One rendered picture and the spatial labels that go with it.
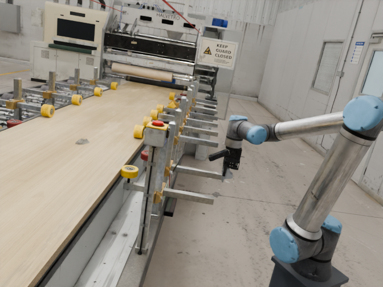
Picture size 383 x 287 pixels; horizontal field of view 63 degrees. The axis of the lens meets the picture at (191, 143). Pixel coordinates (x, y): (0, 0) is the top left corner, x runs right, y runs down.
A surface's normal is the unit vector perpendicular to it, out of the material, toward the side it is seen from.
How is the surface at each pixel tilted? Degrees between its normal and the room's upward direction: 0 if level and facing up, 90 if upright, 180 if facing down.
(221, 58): 90
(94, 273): 0
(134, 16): 90
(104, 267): 0
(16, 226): 0
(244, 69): 90
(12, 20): 90
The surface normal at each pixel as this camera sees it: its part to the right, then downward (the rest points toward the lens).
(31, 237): 0.16, -0.94
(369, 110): -0.80, -0.08
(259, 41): 0.02, 0.30
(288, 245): -0.87, 0.10
